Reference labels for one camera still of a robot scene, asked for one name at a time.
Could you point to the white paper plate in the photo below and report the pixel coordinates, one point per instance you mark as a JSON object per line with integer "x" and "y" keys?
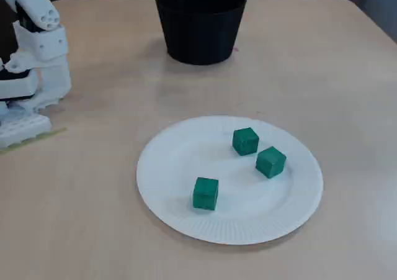
{"x": 173, "y": 156}

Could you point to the black pot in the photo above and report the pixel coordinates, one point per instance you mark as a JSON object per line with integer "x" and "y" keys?
{"x": 201, "y": 28}

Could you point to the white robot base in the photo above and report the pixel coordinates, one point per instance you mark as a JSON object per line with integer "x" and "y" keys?
{"x": 21, "y": 126}

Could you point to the yellow-green tape strip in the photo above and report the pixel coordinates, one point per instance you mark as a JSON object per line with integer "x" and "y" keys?
{"x": 56, "y": 133}

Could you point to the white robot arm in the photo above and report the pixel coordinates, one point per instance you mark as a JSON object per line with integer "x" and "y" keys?
{"x": 46, "y": 44}

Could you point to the green block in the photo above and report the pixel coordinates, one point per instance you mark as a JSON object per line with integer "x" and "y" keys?
{"x": 271, "y": 162}
{"x": 205, "y": 194}
{"x": 245, "y": 141}

